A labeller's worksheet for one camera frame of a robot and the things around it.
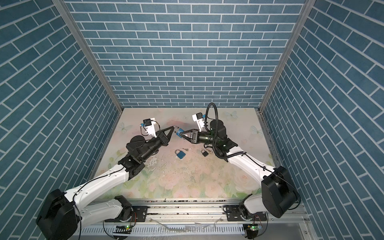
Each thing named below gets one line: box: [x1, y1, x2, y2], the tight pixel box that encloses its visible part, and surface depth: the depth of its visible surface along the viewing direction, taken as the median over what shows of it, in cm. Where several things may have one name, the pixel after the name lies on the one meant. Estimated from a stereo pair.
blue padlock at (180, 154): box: [175, 149, 186, 160], surface depth 98 cm
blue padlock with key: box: [176, 128, 185, 138], surface depth 73 cm
